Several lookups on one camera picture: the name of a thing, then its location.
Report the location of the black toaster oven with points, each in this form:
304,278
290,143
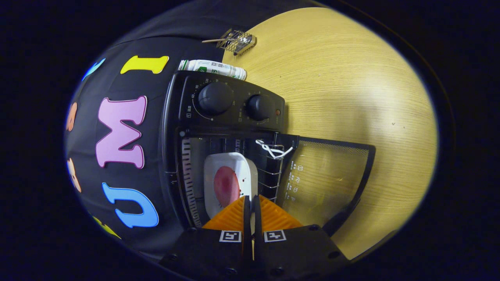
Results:
234,119

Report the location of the pink meat slice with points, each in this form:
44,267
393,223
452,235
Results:
226,187

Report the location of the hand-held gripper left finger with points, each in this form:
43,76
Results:
211,249

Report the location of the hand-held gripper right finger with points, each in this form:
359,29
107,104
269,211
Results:
293,249

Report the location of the white drink bottle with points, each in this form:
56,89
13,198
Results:
213,68

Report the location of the white food dish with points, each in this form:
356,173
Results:
230,160

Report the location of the wooden stick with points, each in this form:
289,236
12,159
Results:
213,40

